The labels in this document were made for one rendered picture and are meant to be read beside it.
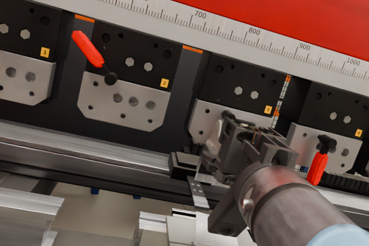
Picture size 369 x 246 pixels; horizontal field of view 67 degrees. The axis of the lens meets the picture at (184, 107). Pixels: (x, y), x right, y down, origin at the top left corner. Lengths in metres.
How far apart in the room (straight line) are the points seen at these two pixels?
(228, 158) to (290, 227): 0.15
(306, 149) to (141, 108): 0.33
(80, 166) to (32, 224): 0.27
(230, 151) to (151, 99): 0.19
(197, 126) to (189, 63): 0.55
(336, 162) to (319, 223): 0.43
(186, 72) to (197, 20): 0.56
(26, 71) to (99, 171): 0.42
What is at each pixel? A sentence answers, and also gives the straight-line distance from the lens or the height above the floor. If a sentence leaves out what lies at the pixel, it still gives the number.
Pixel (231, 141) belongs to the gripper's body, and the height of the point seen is 1.24.
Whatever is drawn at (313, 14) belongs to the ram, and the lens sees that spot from 0.57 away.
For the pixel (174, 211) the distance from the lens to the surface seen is 0.64.
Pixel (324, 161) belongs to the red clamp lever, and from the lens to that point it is 0.59.
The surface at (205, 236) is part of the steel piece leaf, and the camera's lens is 0.60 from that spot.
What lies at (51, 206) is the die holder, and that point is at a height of 0.97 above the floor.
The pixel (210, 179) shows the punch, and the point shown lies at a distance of 0.61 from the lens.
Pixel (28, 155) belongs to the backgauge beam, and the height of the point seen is 0.95.
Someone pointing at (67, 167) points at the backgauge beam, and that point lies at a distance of 0.87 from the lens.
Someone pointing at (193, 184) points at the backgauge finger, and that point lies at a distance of 0.76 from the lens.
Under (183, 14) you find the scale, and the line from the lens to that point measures 0.50.
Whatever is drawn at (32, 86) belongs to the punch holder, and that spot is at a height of 1.21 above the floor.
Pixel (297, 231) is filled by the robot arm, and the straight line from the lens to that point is 0.23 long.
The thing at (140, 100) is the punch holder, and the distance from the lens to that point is 0.50.
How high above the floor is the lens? 1.33
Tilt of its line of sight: 11 degrees down
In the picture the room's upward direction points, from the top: 16 degrees clockwise
